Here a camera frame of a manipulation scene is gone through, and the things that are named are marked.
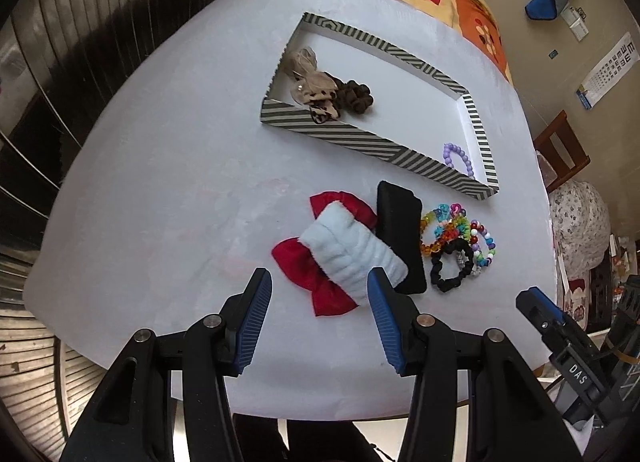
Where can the wooden chair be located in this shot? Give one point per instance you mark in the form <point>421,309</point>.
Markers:
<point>565,141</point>

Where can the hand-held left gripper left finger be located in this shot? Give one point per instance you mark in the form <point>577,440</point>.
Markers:
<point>254,324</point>

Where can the striped cardboard tray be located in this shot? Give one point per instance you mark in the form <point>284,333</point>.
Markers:
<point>350,134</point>

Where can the floral fabric bundle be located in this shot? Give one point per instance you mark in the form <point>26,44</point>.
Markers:
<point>580,227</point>

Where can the floral chair seat cushion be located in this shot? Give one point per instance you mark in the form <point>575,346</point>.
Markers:
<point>545,164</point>

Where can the leopard print hair bow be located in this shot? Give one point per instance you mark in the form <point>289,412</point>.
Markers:
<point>312,96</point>

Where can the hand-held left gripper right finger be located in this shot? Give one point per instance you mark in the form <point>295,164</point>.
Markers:
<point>385,327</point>

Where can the red hair bow clip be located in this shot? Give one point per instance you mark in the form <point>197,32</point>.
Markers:
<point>300,267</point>

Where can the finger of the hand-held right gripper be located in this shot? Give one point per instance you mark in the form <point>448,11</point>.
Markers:
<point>542,312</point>
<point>629,312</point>

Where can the white wall switch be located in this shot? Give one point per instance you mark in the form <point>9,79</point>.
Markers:
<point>577,26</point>

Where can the black scrunchie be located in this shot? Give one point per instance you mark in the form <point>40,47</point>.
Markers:
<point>442,284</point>

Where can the brown scrunchie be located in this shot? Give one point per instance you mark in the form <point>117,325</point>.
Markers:
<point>356,95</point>

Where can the black fabric headband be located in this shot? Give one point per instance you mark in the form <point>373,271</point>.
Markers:
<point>397,222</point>

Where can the white fluffy headband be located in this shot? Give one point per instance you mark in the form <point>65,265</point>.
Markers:
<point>350,249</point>

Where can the beige scrunchie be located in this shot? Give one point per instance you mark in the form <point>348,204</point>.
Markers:
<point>302,59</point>

